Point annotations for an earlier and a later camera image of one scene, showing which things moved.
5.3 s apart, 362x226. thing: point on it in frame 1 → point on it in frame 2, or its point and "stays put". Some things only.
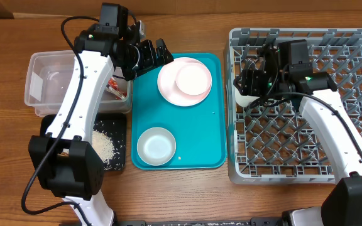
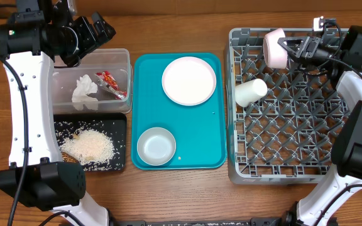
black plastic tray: x=114 y=125 stays put
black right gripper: x=247 y=83 → x=307 y=48
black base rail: x=263 y=221 stays put
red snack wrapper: x=113 y=88 stays put
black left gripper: x=161 y=49 → x=82 y=26
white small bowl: x=156 y=146 stays put
